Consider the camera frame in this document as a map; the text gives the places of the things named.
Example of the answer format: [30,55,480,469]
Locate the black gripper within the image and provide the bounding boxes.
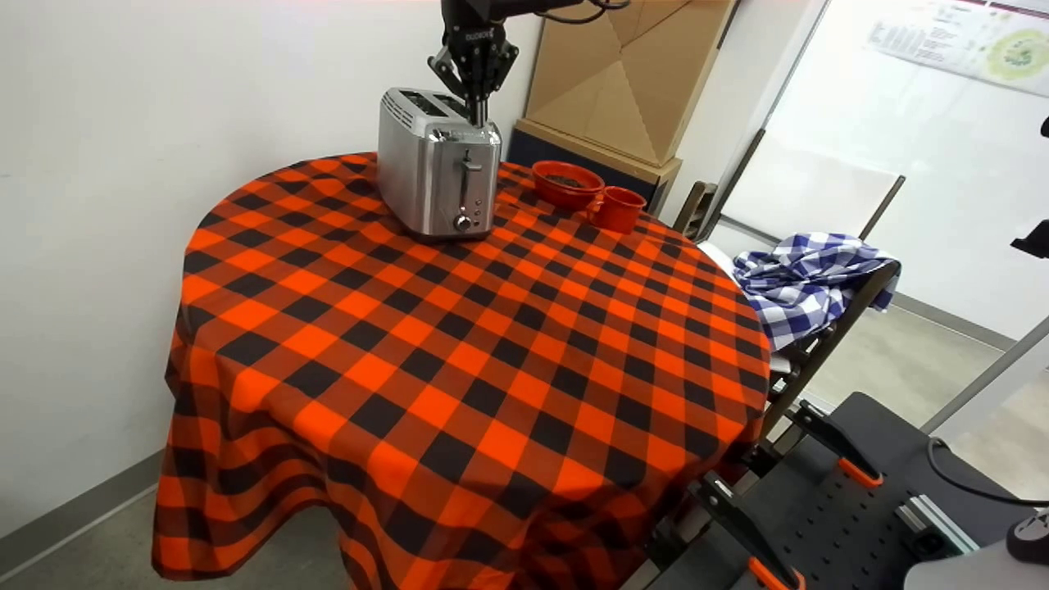
[428,18,521,129]

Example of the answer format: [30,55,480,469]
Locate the silver two-slot toaster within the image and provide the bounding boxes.
[374,86,509,244]

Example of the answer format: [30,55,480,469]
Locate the red bowl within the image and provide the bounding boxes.
[529,159,607,213]

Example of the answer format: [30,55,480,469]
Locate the dark blue cabinet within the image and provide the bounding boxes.
[504,116,671,213]

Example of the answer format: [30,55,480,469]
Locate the cardboard box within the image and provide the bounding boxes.
[518,0,737,185]

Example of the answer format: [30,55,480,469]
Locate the red cup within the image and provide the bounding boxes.
[593,185,649,237]

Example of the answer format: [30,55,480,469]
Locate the orange black checkered tablecloth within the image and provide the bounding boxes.
[148,152,779,590]

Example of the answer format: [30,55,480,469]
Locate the blue white checkered cloth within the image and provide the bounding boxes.
[733,231,897,354]

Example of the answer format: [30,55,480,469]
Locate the black orange bar clamp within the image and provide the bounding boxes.
[698,469,815,590]
[787,401,888,495]

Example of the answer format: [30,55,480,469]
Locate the black perforated work board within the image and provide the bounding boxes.
[654,391,1049,590]

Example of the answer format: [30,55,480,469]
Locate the black metal stand frame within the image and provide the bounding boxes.
[752,255,906,442]

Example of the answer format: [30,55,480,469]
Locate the wall poster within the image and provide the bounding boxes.
[867,0,1049,105]

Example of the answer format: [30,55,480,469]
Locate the black cable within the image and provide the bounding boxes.
[921,434,1049,510]

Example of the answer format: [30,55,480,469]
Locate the aluminium extrusion rail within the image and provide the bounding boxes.
[891,488,984,556]

